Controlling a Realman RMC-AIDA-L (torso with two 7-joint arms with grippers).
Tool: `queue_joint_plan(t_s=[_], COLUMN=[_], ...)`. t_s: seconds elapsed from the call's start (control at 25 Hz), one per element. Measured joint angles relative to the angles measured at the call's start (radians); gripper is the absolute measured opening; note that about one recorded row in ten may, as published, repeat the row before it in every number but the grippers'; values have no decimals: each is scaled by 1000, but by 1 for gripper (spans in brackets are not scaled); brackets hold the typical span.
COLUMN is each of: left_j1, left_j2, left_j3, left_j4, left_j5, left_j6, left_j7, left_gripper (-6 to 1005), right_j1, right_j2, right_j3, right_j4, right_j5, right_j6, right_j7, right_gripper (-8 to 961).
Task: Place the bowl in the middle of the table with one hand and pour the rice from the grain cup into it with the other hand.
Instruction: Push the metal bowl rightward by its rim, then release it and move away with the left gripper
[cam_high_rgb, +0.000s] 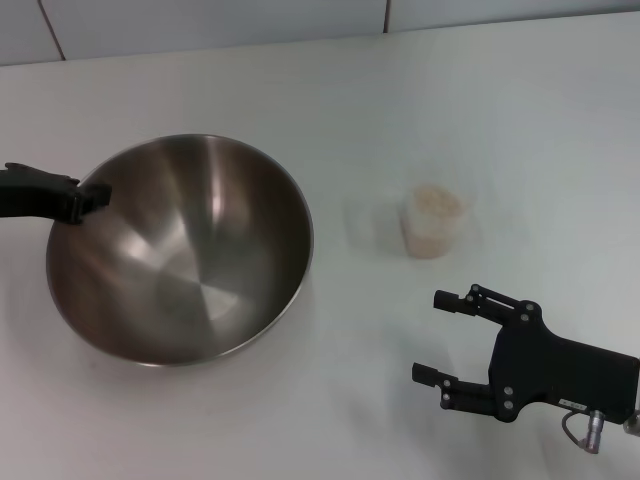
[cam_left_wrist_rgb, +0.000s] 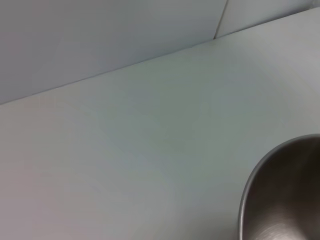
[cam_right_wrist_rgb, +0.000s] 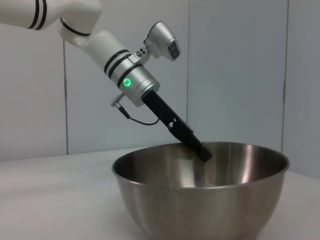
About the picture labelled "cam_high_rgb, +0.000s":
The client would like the right arm connector cable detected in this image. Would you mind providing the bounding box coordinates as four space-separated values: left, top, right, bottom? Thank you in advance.
561 408 607 456

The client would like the clear plastic cup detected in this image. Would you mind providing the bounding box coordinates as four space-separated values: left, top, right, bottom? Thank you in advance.
397 181 470 261

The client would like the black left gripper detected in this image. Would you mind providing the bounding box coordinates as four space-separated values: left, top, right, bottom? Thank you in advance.
0 161 113 226

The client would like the white rice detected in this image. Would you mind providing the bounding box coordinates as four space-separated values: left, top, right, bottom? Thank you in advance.
402 184 464 258

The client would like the stainless steel mixing bowl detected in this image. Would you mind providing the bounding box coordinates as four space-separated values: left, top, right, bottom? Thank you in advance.
45 133 315 369

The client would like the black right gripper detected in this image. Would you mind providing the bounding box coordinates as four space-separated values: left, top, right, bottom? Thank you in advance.
410 283 640 425

